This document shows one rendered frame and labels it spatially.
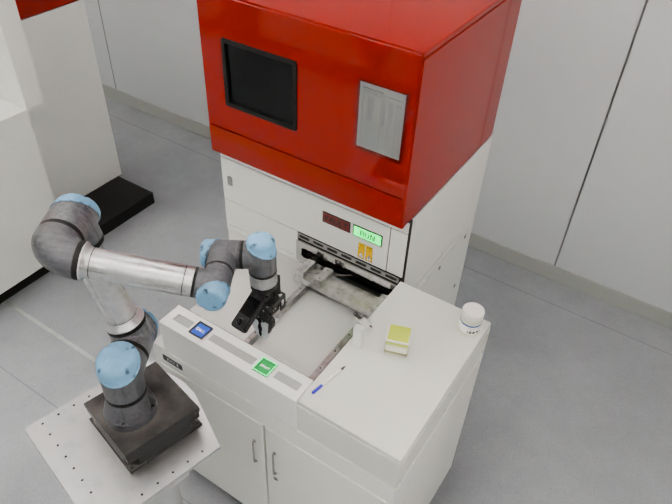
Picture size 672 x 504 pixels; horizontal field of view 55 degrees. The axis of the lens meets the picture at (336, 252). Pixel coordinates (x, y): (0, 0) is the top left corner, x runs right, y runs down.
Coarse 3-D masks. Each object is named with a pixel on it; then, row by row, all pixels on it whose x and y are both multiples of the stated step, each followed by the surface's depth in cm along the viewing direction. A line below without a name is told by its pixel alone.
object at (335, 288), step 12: (312, 276) 238; (312, 288) 237; (324, 288) 233; (336, 288) 233; (348, 288) 234; (336, 300) 232; (348, 300) 229; (360, 300) 229; (372, 300) 229; (360, 312) 228
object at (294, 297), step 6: (300, 288) 237; (306, 288) 239; (294, 294) 235; (300, 294) 237; (288, 300) 232; (294, 300) 234; (288, 306) 232; (276, 312) 227; (282, 312) 230; (252, 336) 218; (258, 336) 221; (252, 342) 219
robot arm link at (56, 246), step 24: (48, 240) 149; (72, 240) 150; (48, 264) 149; (72, 264) 148; (96, 264) 149; (120, 264) 150; (144, 264) 151; (168, 264) 153; (216, 264) 157; (144, 288) 154; (168, 288) 152; (192, 288) 152; (216, 288) 151
